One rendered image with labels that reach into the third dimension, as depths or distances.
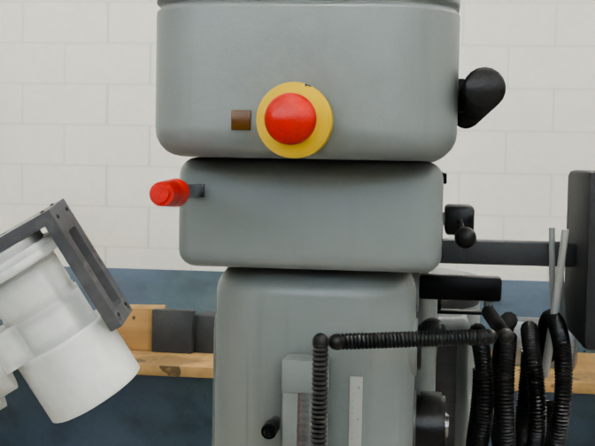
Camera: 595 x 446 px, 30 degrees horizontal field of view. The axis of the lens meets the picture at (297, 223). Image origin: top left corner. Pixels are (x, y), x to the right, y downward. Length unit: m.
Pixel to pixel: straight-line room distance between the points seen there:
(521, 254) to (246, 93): 0.59
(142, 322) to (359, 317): 4.02
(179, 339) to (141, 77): 1.34
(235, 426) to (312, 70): 0.36
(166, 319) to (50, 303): 4.26
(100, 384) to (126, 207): 4.81
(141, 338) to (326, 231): 4.07
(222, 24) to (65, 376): 0.34
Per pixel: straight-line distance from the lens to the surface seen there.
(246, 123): 0.90
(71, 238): 0.71
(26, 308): 0.71
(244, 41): 0.91
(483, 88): 0.92
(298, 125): 0.85
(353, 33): 0.90
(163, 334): 4.98
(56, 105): 5.62
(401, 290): 1.05
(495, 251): 1.40
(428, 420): 1.16
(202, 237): 1.01
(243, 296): 1.05
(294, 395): 1.01
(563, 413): 1.33
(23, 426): 5.81
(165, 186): 0.87
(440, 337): 0.95
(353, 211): 0.99
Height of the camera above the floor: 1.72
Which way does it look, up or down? 3 degrees down
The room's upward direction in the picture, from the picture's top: 1 degrees clockwise
